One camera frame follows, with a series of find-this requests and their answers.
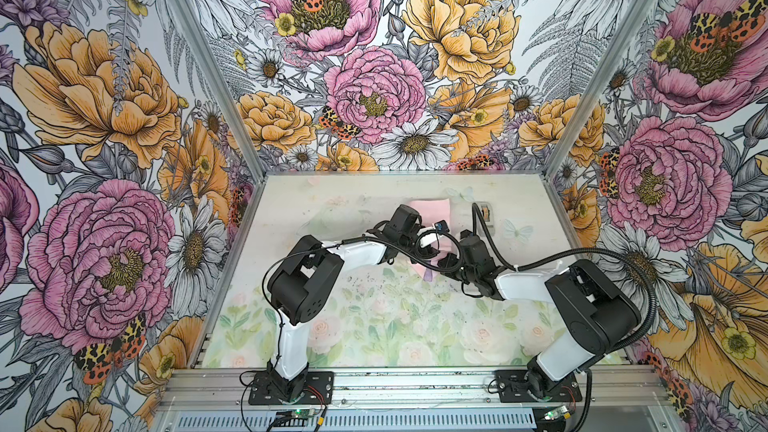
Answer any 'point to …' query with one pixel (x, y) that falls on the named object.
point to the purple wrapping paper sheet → (435, 239)
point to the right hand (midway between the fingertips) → (438, 271)
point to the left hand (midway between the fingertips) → (430, 248)
